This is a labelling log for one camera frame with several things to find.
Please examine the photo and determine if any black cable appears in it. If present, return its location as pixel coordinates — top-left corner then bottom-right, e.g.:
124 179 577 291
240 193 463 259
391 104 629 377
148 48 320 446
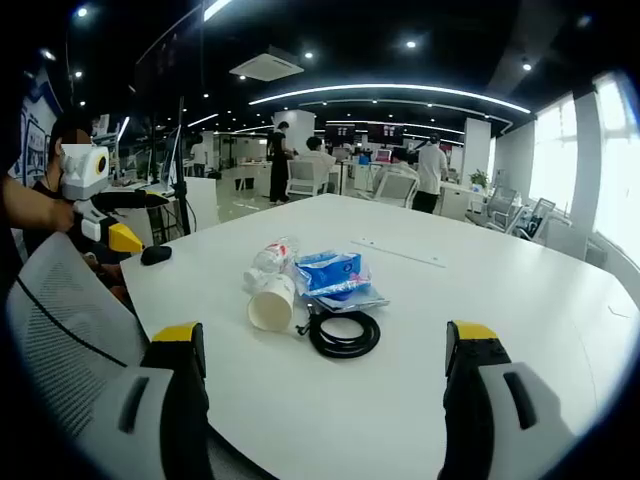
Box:
294 299 382 359

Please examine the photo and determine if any silver wet wipes pack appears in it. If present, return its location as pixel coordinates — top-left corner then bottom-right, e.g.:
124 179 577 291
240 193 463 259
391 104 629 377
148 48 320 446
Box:
299 279 391 312

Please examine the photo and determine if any person's left hand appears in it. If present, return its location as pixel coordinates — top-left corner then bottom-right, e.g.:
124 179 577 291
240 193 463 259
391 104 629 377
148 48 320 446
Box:
42 197 76 234

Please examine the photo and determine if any white cabinet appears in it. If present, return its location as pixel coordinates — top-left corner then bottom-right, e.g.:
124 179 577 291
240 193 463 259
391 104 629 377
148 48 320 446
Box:
183 175 220 232

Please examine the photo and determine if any hanging display screen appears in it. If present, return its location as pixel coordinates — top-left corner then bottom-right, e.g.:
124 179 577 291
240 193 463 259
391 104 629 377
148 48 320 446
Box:
367 122 405 146
324 123 357 143

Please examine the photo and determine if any white office chair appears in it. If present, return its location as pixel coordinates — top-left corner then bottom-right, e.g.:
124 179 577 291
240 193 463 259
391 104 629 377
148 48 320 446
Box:
285 158 331 199
372 174 420 210

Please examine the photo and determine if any blue white wall poster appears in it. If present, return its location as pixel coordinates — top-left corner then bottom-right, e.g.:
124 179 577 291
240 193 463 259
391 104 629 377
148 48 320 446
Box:
19 74 64 186

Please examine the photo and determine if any ceiling air conditioner unit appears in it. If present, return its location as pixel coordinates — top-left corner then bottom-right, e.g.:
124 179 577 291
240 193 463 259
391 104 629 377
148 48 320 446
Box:
228 45 306 84

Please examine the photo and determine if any white paper cup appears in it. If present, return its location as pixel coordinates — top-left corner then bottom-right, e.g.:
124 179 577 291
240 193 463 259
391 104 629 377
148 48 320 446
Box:
246 272 297 332

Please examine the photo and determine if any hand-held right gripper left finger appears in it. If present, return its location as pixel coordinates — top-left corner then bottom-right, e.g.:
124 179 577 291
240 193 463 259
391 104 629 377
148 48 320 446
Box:
74 321 214 480

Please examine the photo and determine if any black tripod stand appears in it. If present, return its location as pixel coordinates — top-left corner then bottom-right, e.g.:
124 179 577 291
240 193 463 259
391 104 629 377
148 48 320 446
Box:
149 97 199 241

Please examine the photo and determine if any white table cable cover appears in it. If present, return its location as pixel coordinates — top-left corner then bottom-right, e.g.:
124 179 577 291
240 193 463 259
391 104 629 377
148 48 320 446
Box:
349 237 447 270

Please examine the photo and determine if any clear plastic water bottle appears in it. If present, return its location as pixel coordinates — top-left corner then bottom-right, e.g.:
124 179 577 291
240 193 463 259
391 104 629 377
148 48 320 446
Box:
243 236 302 296

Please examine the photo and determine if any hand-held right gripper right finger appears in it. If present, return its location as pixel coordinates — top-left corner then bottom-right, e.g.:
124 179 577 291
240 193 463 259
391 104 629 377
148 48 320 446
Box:
437 319 576 480

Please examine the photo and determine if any grey mesh office chair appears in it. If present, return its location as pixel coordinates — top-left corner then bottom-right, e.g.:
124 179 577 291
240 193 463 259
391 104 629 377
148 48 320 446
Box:
4 232 154 454

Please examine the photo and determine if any blue tissue pack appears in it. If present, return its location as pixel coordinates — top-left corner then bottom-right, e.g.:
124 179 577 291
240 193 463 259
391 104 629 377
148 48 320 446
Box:
293 251 374 299

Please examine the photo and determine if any white table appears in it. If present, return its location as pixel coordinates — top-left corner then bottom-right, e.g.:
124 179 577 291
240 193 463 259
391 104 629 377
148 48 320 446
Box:
119 192 640 480

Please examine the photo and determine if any black computer mouse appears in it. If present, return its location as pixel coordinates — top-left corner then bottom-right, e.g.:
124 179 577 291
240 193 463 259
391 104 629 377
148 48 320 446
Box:
140 244 174 267

